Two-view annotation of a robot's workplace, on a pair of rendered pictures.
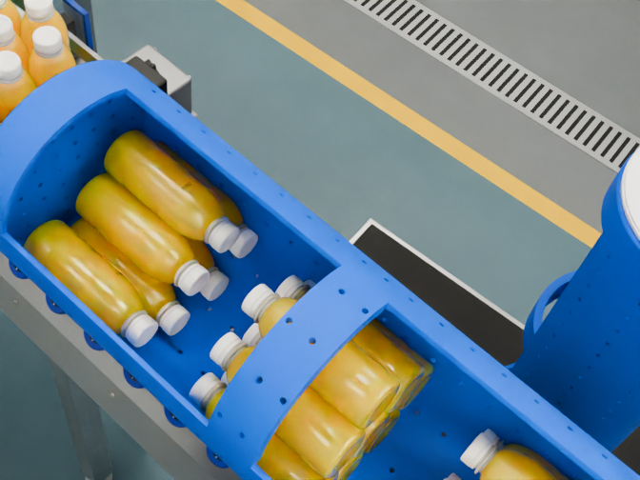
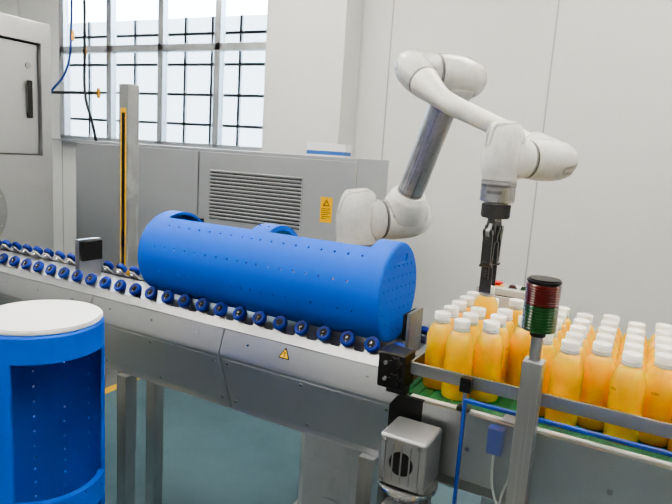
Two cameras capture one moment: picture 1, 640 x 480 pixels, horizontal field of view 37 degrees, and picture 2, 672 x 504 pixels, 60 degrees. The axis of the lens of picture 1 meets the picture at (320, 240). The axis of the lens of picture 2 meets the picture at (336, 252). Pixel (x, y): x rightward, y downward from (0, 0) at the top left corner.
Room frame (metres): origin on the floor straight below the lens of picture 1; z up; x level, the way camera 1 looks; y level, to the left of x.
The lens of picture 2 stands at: (2.28, 0.07, 1.46)
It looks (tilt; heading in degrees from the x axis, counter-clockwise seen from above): 10 degrees down; 177
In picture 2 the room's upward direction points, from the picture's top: 4 degrees clockwise
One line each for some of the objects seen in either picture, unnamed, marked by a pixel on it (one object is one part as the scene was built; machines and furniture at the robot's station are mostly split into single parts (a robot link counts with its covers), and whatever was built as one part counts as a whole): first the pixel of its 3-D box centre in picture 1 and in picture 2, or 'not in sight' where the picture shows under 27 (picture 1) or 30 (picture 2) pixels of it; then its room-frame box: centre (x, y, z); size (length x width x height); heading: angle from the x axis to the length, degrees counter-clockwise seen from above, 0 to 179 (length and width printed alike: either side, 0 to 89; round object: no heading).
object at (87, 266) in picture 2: not in sight; (89, 258); (0.03, -0.74, 1.00); 0.10 x 0.04 x 0.15; 148
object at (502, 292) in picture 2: not in sight; (511, 303); (0.59, 0.72, 1.05); 0.20 x 0.10 x 0.10; 58
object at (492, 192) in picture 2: not in sight; (497, 192); (0.77, 0.57, 1.39); 0.09 x 0.09 x 0.06
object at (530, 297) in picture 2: not in sight; (542, 293); (1.24, 0.53, 1.23); 0.06 x 0.06 x 0.04
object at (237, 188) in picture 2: not in sight; (219, 256); (-1.66, -0.49, 0.72); 2.15 x 0.54 x 1.45; 62
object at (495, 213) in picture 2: not in sight; (494, 220); (0.77, 0.57, 1.32); 0.08 x 0.07 x 0.09; 148
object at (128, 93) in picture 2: not in sight; (128, 278); (-0.34, -0.70, 0.85); 0.06 x 0.06 x 1.70; 58
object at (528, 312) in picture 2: not in sight; (539, 317); (1.24, 0.53, 1.18); 0.06 x 0.06 x 0.05
